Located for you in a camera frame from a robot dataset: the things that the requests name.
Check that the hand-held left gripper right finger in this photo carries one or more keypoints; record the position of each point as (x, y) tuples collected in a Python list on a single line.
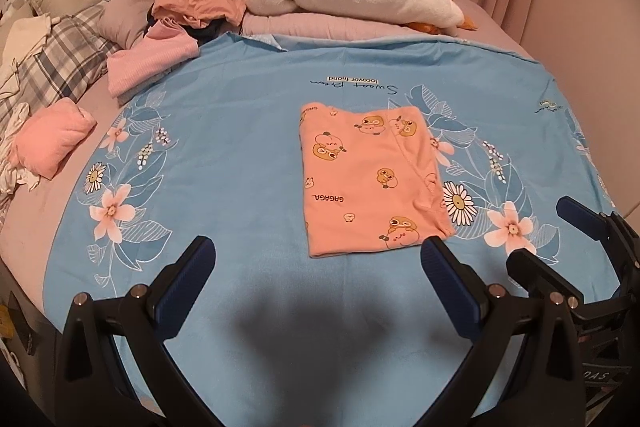
[(447, 279)]

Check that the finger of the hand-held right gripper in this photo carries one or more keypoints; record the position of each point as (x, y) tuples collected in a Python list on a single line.
[(577, 214), (530, 269)]

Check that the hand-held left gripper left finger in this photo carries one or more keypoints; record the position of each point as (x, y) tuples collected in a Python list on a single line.
[(187, 277)]

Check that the orange cartoon print shirt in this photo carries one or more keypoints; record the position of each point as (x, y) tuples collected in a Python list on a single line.
[(360, 187)]

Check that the blue floral blanket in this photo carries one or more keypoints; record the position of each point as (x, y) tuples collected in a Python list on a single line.
[(225, 157)]

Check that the folded pink garment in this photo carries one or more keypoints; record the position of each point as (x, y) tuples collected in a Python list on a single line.
[(52, 142)]

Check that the white striped cloth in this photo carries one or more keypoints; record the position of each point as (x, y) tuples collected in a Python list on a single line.
[(12, 157)]

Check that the pink ribbed garment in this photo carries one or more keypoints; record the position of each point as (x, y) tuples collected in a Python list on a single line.
[(150, 62)]

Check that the plaid grey blanket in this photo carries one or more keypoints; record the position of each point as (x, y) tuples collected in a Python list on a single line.
[(70, 52)]

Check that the grey pillow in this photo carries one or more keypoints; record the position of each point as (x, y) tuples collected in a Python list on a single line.
[(127, 17)]

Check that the lilac folded quilt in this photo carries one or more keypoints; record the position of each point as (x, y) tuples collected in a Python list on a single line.
[(320, 27)]

